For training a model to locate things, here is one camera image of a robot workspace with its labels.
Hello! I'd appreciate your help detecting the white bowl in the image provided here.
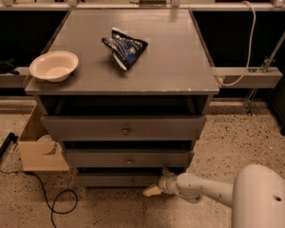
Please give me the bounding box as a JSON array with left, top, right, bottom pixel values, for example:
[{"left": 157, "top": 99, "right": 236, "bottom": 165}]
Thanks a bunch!
[{"left": 28, "top": 50, "right": 79, "bottom": 83}]

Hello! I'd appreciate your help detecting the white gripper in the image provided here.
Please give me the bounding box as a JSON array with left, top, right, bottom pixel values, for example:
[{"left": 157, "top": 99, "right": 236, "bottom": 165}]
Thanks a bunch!
[{"left": 142, "top": 167, "right": 180, "bottom": 197}]

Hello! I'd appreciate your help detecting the black pole on floor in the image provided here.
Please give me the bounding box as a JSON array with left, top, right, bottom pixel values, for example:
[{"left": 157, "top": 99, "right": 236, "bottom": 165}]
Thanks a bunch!
[{"left": 0, "top": 132, "right": 18, "bottom": 160}]

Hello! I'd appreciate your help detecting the cardboard box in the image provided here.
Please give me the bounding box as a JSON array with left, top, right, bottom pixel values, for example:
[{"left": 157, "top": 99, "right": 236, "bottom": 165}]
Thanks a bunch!
[{"left": 18, "top": 106, "right": 69, "bottom": 172}]

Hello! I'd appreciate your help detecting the black object on rail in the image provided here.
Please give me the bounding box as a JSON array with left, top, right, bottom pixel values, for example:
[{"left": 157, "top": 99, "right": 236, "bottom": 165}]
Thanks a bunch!
[{"left": 0, "top": 60, "right": 20, "bottom": 75}]

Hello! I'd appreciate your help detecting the white hanging cable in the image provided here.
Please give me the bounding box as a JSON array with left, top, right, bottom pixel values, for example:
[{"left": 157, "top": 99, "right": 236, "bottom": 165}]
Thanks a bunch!
[{"left": 217, "top": 0, "right": 257, "bottom": 87}]

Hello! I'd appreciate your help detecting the grey top drawer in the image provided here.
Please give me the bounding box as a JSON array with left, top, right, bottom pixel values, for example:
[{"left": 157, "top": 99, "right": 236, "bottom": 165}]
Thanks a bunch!
[{"left": 41, "top": 116, "right": 205, "bottom": 142}]

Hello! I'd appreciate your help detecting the grey bottom drawer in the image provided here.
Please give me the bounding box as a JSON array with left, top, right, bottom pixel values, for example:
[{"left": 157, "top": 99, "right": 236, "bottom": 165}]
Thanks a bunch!
[{"left": 77, "top": 175, "right": 160, "bottom": 187}]

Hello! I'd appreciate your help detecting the grey middle drawer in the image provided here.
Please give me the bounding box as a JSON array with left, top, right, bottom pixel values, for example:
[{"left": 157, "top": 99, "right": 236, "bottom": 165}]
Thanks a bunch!
[{"left": 66, "top": 149, "right": 193, "bottom": 167}]

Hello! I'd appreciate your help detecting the grey drawer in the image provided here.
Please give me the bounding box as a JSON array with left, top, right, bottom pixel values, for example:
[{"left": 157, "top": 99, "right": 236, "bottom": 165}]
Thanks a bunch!
[
  {"left": 66, "top": 149, "right": 193, "bottom": 167},
  {"left": 41, "top": 116, "right": 205, "bottom": 142},
  {"left": 77, "top": 175, "right": 160, "bottom": 187}
]

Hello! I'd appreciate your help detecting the blue crumpled chip bag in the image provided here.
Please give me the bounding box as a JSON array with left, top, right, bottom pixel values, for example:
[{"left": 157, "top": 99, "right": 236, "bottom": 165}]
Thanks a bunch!
[{"left": 102, "top": 28, "right": 148, "bottom": 71}]

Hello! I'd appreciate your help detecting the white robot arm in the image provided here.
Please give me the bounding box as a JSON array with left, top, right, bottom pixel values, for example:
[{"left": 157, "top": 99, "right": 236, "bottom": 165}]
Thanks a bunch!
[{"left": 143, "top": 164, "right": 285, "bottom": 228}]

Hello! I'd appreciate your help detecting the grey wooden drawer cabinet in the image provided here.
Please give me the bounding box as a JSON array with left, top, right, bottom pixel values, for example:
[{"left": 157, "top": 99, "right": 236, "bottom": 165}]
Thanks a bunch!
[{"left": 26, "top": 9, "right": 219, "bottom": 179}]

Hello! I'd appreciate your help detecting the black floor cable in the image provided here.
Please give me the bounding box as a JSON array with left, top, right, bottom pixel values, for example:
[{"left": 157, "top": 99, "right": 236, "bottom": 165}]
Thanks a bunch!
[{"left": 0, "top": 166, "right": 79, "bottom": 228}]

